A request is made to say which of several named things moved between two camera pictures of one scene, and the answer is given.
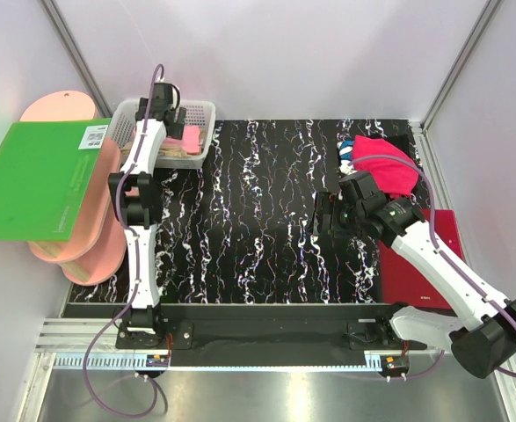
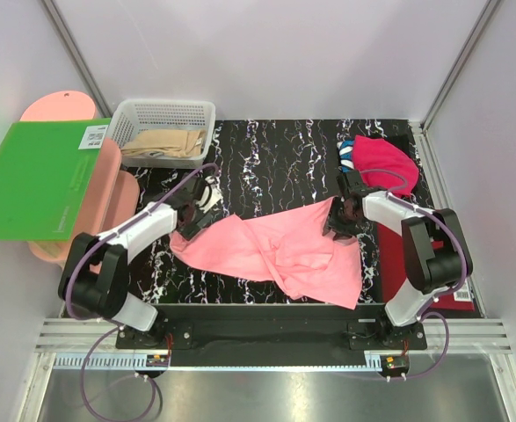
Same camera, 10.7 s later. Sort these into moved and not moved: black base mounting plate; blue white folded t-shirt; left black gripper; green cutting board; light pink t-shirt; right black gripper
Moved: left black gripper; light pink t-shirt
Not moved: right black gripper; black base mounting plate; blue white folded t-shirt; green cutting board
